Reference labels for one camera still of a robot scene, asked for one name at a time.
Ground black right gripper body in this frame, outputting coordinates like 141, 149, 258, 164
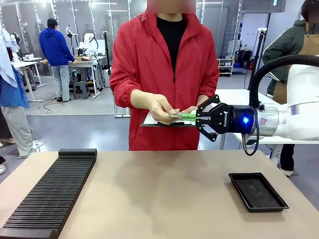
199, 102, 258, 135

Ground grey tray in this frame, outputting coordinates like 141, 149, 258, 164
140, 112, 200, 128

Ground black slotted PCB rack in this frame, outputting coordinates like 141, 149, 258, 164
0, 148, 98, 239

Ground person's left hand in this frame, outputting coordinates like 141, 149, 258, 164
182, 106, 199, 115

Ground person's right hand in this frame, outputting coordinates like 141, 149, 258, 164
131, 89, 179, 126

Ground low white storage shelf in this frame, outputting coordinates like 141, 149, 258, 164
216, 57, 235, 77

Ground black equipment bags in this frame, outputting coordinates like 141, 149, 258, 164
235, 49, 253, 70

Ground person in red jacket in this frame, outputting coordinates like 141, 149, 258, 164
109, 9, 220, 151

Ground black plastic tray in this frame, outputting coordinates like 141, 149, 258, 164
228, 172, 290, 213

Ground person in brown apron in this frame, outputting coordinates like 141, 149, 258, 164
262, 0, 319, 178

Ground black tripod stand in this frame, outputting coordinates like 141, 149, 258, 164
102, 30, 112, 76

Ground grey workbench desk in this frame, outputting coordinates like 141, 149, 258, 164
67, 55, 108, 100

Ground black step stool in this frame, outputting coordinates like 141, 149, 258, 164
72, 80, 91, 101

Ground person in blue hoodie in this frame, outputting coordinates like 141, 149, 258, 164
38, 17, 79, 103

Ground white standing desk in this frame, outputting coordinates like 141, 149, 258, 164
10, 57, 47, 103

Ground person in light blue shirt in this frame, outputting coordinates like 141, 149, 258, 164
0, 27, 36, 160

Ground thin black looped cable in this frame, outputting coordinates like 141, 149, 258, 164
242, 133, 260, 156

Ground black corrugated cable hose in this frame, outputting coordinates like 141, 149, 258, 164
248, 55, 319, 110

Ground black floor cable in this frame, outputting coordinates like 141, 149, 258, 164
37, 97, 58, 112

